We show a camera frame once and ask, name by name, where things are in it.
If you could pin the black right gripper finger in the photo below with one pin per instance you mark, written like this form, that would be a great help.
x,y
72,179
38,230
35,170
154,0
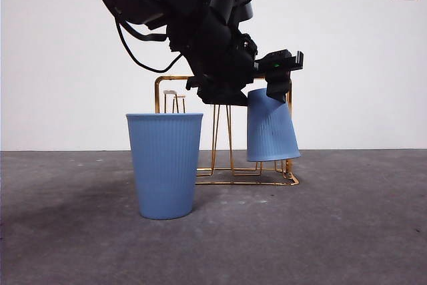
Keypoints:
x,y
278,86

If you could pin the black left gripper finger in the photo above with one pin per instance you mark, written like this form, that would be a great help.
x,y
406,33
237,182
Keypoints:
x,y
227,96

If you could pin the blue ribbed plastic cup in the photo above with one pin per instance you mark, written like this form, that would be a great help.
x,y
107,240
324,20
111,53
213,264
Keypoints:
x,y
270,131
165,165

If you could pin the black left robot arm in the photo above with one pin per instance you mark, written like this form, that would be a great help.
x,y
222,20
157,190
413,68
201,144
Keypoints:
x,y
200,31

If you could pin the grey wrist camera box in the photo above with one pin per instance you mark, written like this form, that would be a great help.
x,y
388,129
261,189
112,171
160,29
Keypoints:
x,y
245,9

